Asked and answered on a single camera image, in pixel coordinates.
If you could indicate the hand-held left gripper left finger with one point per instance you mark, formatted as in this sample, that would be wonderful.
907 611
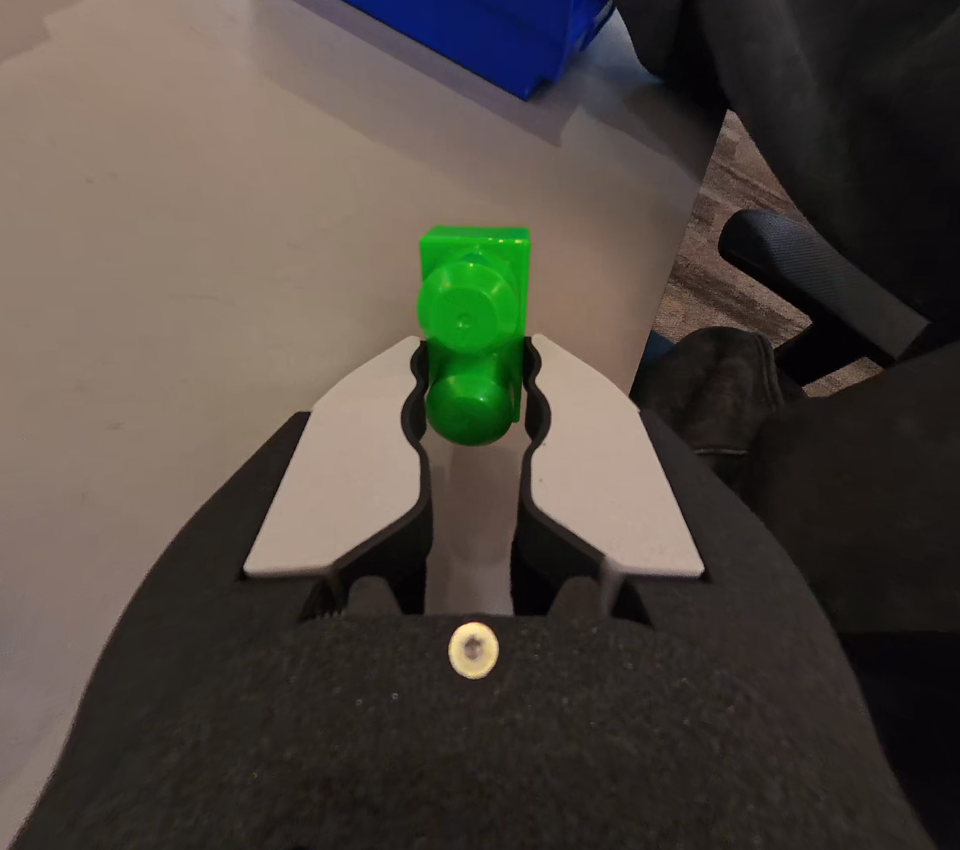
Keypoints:
345 483

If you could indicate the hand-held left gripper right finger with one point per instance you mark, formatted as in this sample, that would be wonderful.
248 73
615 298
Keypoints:
607 483

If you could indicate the green two-stud toy block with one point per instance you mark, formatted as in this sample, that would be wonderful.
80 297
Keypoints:
465 318

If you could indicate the grey desk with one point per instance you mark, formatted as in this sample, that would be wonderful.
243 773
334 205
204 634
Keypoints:
225 190

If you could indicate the person's dark trousers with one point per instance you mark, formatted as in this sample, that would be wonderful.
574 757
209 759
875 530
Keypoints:
862 528

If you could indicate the black office chair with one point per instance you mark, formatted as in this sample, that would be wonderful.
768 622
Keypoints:
810 265

